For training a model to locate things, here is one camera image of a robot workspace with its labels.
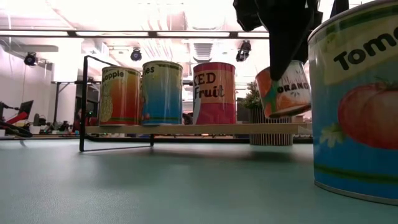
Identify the black overhead frame bar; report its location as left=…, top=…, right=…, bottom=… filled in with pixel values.
left=0, top=29, right=271, bottom=40

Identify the black background table frame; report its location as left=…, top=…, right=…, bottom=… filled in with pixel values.
left=51, top=80, right=105, bottom=127

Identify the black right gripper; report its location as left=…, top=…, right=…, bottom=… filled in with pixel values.
left=233, top=0, right=323, bottom=82

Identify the white and orange Oranges can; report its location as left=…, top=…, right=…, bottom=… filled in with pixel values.
left=255, top=60, right=312, bottom=119

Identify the dark background monitor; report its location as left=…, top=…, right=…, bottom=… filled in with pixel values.
left=236, top=97, right=251, bottom=122

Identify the blue Tomato tin can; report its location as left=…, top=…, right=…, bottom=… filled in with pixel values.
left=307, top=0, right=398, bottom=206

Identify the green table mat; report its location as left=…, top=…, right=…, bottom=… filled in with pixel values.
left=0, top=138, right=398, bottom=224

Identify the potted plant in ribbed pot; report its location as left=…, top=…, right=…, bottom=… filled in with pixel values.
left=241, top=80, right=295, bottom=146

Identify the wooden shelf with black frame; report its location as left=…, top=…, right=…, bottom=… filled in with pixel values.
left=79, top=55, right=313, bottom=152

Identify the black laptop screen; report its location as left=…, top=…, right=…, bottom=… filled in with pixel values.
left=18, top=100, right=34, bottom=116

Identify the black metal table frame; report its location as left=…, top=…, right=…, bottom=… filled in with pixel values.
left=0, top=133, right=313, bottom=144

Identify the blue Cherries tin can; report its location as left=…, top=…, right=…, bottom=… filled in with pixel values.
left=141, top=60, right=183, bottom=126

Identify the red and black background robot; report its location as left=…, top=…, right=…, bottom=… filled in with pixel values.
left=0, top=101, right=34, bottom=138

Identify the black rig post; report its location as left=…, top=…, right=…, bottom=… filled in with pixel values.
left=329, top=0, right=351, bottom=19

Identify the black ceiling spotlight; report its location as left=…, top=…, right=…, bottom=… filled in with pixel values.
left=129, top=48, right=143, bottom=62
left=24, top=52, right=39, bottom=67
left=235, top=40, right=252, bottom=63

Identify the orange Pineapple tin can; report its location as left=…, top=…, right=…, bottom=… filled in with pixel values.
left=99, top=65, right=142, bottom=126

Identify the red Mixed Fruit tin can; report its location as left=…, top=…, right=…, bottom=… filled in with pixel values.
left=192, top=62, right=237, bottom=126

